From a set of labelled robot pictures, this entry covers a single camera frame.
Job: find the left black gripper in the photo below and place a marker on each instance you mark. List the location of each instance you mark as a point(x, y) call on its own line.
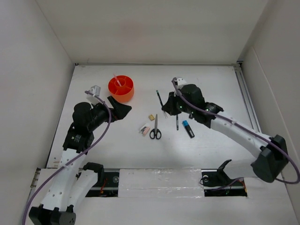
point(120, 109)

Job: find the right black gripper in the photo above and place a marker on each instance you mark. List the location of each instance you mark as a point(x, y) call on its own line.
point(169, 106)

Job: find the black pen green end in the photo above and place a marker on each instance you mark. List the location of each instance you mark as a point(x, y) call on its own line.
point(159, 97)

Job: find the pink transparent pen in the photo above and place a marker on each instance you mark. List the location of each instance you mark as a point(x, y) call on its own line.
point(117, 80)

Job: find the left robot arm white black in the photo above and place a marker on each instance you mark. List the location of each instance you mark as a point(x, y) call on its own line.
point(73, 180)

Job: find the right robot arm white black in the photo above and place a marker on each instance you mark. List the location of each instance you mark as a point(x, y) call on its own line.
point(269, 152)

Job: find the grey white pen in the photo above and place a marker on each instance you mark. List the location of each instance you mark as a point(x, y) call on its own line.
point(166, 114)

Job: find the thin black pen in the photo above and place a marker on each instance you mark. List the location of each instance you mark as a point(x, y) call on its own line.
point(177, 122)

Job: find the orange round divided container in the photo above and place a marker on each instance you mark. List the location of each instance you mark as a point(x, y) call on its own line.
point(124, 93)

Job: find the blue cap black highlighter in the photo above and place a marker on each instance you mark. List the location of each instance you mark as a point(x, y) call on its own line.
point(188, 129)

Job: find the small tan eraser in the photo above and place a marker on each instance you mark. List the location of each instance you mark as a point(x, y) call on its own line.
point(151, 117)

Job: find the pink white mini stapler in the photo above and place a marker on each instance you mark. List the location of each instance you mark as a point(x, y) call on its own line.
point(144, 129)

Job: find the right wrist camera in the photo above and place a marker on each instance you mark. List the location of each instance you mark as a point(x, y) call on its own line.
point(179, 82)

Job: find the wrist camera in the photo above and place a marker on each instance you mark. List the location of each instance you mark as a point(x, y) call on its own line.
point(179, 82)
point(92, 93)

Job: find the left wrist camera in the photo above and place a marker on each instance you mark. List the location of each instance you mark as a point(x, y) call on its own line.
point(92, 93)

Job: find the black handled scissors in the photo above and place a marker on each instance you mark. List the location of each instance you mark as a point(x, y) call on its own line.
point(155, 132)

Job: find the aluminium rail right side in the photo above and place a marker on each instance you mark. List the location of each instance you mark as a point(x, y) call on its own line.
point(246, 96)

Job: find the metal rail at table front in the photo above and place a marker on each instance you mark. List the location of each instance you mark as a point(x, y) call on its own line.
point(160, 183)

